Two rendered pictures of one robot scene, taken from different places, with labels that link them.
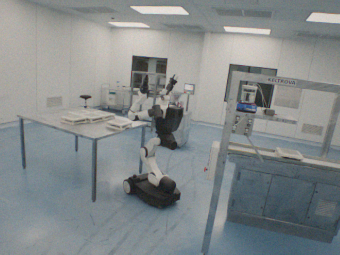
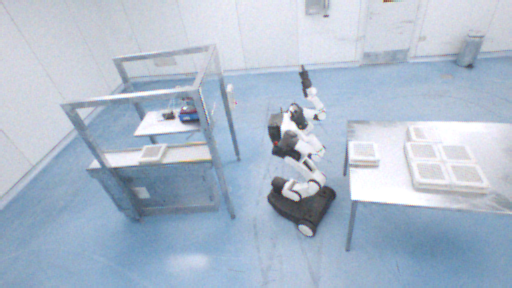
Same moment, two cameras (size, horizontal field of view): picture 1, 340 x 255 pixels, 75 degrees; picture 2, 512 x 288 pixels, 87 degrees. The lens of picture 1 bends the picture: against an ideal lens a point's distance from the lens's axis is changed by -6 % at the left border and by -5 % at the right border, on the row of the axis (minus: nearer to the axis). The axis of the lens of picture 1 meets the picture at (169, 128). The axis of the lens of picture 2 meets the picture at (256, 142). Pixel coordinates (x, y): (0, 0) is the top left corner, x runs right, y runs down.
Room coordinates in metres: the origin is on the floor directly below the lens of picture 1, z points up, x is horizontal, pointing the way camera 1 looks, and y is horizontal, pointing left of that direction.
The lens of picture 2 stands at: (4.61, -0.48, 2.58)
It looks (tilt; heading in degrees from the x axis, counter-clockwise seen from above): 38 degrees down; 173
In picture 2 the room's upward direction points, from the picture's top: 9 degrees counter-clockwise
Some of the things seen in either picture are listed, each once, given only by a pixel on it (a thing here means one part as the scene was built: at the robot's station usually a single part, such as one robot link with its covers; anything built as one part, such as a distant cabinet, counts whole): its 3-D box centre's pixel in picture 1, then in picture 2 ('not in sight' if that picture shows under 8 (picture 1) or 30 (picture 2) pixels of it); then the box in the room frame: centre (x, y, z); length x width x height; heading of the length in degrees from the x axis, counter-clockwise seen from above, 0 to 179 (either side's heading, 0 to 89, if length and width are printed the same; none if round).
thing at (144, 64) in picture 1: (147, 73); not in sight; (8.15, 0.95, 1.43); 1.32 x 0.01 x 1.11; 71
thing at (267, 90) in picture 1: (249, 85); not in sight; (7.06, -2.24, 1.43); 1.38 x 0.01 x 1.16; 71
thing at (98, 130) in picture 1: (83, 119); (438, 158); (3.20, 1.24, 0.80); 1.50 x 1.10 x 0.04; 65
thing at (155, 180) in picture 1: (158, 178); (294, 189); (2.70, 0.08, 0.28); 0.21 x 0.20 x 0.13; 43
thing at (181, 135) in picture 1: (173, 127); not in sight; (5.09, -0.08, 0.38); 0.63 x 0.57 x 0.76; 71
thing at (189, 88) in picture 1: (187, 97); not in sight; (5.16, -0.32, 1.07); 0.23 x 0.10 x 0.62; 71
